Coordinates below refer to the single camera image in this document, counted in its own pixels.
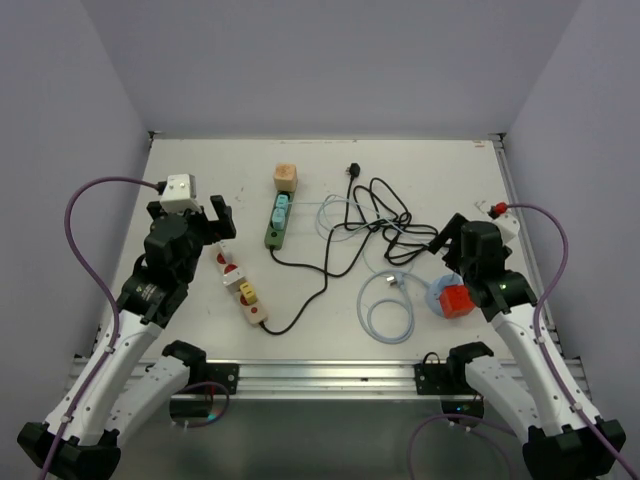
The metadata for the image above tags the yellow plug adapter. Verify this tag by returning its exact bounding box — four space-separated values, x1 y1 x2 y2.
239 282 258 305

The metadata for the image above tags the orange cube adapter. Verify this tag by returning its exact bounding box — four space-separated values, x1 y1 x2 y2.
273 163 298 192

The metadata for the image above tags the black power cable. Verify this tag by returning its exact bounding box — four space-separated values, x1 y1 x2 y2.
259 177 454 335

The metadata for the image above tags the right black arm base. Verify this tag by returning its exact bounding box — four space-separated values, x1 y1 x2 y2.
413 352 485 418

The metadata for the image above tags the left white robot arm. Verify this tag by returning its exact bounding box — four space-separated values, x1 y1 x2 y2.
17 195 236 479

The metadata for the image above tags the red cube socket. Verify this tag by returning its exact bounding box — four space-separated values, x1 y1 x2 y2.
438 285 475 319

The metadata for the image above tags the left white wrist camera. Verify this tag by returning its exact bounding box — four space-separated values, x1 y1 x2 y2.
160 174 199 214

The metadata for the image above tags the lower teal plug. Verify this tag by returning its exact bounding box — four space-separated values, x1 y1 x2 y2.
271 208 287 231

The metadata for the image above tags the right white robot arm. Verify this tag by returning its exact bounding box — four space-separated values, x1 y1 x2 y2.
428 214 626 479

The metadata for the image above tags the green power strip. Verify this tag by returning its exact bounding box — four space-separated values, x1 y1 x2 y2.
264 191 295 250

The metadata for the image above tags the blue round socket base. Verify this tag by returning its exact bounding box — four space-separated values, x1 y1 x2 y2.
425 275 455 317

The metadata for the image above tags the beige red power strip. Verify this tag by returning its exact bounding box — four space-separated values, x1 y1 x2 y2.
214 242 268 327

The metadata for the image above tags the white Honor charger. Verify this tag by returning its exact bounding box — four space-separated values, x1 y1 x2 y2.
222 267 246 293

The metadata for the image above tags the aluminium front rail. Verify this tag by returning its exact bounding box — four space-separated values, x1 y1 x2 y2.
64 357 594 401

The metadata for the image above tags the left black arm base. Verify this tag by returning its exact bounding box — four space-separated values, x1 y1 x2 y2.
172 361 240 395

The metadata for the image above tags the black three-pin plug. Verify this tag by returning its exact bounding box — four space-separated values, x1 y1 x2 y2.
345 162 361 178

